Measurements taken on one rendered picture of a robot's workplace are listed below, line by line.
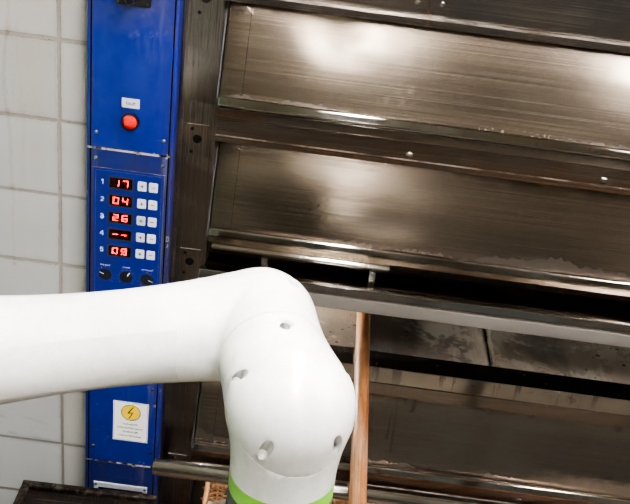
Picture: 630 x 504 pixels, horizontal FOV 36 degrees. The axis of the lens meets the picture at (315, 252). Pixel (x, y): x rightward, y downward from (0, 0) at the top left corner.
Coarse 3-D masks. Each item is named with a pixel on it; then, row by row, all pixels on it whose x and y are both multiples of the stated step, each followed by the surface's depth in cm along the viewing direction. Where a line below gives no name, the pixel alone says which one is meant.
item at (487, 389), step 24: (384, 360) 203; (408, 360) 204; (432, 360) 205; (408, 384) 202; (432, 384) 202; (456, 384) 202; (480, 384) 201; (504, 384) 201; (528, 384) 202; (552, 384) 203; (576, 384) 204; (600, 384) 205; (624, 384) 206; (576, 408) 203; (600, 408) 202; (624, 408) 202
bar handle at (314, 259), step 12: (228, 252) 179; (240, 252) 179; (252, 252) 179; (264, 252) 179; (276, 252) 179; (288, 252) 179; (264, 264) 179; (324, 264) 179; (336, 264) 179; (348, 264) 179; (360, 264) 179; (372, 264) 179; (384, 264) 179; (372, 276) 179
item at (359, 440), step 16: (368, 320) 211; (368, 336) 206; (368, 352) 201; (368, 368) 196; (368, 384) 191; (368, 400) 187; (352, 432) 178; (352, 448) 174; (352, 464) 170; (352, 480) 166; (352, 496) 163
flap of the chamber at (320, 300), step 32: (224, 256) 190; (256, 256) 193; (384, 288) 184; (416, 288) 187; (448, 288) 189; (480, 288) 192; (512, 288) 194; (448, 320) 177; (480, 320) 177; (512, 320) 177
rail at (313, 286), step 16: (208, 272) 176; (224, 272) 176; (320, 288) 176; (336, 288) 176; (352, 288) 176; (368, 288) 177; (416, 304) 176; (432, 304) 176; (448, 304) 176; (464, 304) 176; (480, 304) 176; (496, 304) 178; (528, 320) 177; (544, 320) 176; (560, 320) 176; (576, 320) 176; (592, 320) 176; (608, 320) 177
